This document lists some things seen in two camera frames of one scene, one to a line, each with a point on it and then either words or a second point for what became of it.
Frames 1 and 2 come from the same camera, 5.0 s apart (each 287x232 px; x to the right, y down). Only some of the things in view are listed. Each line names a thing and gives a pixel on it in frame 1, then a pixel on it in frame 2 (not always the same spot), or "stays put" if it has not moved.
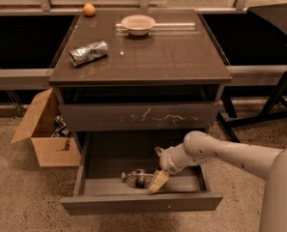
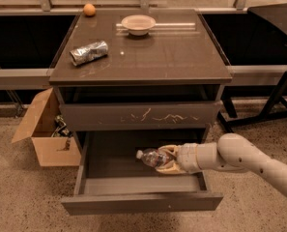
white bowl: x=137 y=25 stays put
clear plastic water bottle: x=138 y=179 → x=154 y=158
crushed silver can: x=84 y=54 stays put
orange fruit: x=89 y=10 stays put
